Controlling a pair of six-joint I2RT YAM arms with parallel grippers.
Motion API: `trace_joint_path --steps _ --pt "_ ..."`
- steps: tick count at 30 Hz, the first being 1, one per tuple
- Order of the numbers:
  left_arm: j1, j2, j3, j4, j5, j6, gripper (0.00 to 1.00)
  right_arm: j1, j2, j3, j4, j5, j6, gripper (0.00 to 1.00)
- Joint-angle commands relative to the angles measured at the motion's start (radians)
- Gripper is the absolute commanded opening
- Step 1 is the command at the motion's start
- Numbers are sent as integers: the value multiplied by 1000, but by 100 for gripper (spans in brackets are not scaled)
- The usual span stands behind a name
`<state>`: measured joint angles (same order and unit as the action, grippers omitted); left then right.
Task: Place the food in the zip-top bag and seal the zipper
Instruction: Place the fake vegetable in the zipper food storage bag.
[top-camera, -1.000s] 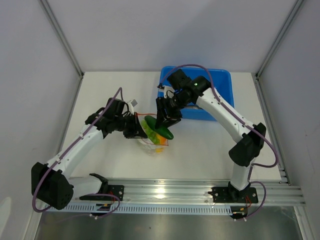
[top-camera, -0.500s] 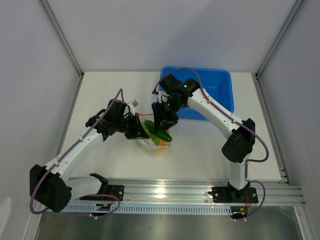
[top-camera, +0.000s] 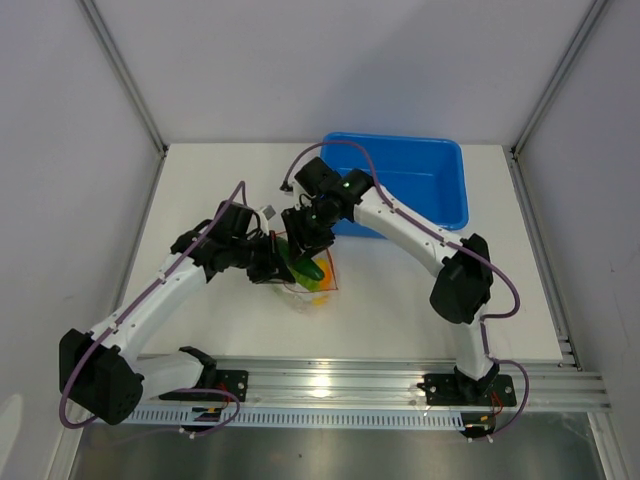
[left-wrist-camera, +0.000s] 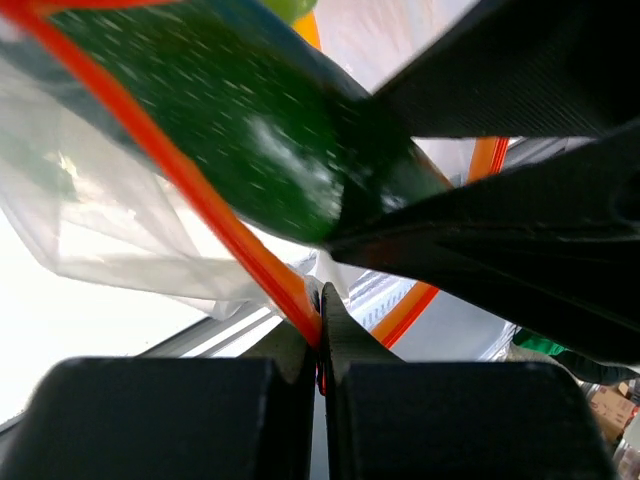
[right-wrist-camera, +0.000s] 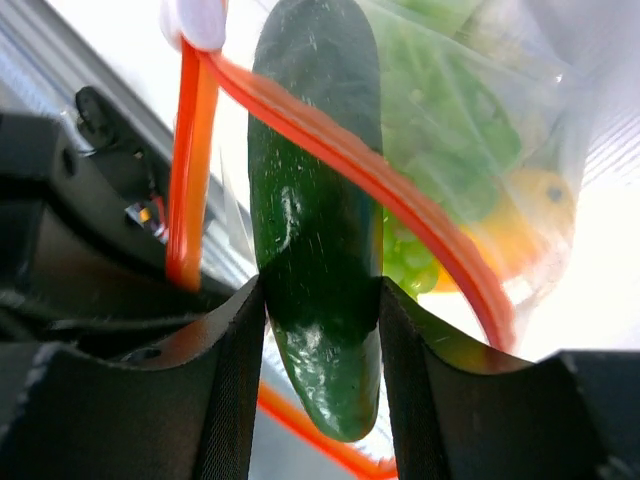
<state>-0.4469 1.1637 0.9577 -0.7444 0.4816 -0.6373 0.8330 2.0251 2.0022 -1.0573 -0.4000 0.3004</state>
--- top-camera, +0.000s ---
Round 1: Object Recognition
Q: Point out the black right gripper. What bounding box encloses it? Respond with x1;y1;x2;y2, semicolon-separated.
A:
282;202;342;265

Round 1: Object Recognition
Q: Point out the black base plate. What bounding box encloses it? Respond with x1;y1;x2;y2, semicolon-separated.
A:
416;373;517;407
159;369;250;402

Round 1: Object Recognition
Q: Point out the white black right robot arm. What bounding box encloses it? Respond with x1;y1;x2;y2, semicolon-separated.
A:
280;157;499;404

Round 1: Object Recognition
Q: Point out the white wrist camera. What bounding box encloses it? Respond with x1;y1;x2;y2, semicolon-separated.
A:
254;205;276;234
280;178;308;208

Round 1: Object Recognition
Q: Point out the aluminium mounting rail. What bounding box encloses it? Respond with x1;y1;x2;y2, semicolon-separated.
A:
67;355;614;414

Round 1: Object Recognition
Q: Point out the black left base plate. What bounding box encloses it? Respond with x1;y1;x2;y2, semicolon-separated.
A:
159;369;250;402

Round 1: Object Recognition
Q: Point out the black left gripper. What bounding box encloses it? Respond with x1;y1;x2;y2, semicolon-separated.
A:
230;230;295;285

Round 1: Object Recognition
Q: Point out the yellow orange mango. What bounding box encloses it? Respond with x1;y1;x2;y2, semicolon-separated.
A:
311;258;335;307

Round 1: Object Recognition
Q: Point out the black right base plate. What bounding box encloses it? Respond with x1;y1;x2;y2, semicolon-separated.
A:
416;373;517;407

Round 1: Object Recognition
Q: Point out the aluminium frame post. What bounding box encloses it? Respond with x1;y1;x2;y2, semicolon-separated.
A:
76;0;168;157
509;0;614;157

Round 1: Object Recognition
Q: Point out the left aluminium frame post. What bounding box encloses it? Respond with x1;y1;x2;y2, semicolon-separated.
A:
76;0;168;157

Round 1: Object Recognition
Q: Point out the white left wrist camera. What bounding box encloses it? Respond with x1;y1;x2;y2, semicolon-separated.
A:
254;205;276;234

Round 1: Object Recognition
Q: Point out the blue plastic bin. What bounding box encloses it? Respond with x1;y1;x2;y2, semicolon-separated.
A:
320;132;469;231

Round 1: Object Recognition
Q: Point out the right aluminium frame post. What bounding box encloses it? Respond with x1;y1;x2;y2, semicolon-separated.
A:
509;0;614;157

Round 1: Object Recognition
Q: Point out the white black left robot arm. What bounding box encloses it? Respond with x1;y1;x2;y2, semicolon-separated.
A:
59;202;293;425

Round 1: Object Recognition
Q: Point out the green cucumber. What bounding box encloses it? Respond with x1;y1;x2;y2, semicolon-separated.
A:
276;236;324;292

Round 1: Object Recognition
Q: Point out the white slotted cable duct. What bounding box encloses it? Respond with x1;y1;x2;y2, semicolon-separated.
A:
124;405;465;431

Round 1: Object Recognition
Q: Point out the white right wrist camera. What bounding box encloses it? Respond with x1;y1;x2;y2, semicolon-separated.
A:
280;178;308;208

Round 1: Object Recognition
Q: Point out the clear zip bag orange zipper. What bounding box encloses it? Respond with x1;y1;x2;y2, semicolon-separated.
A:
270;231;339;314

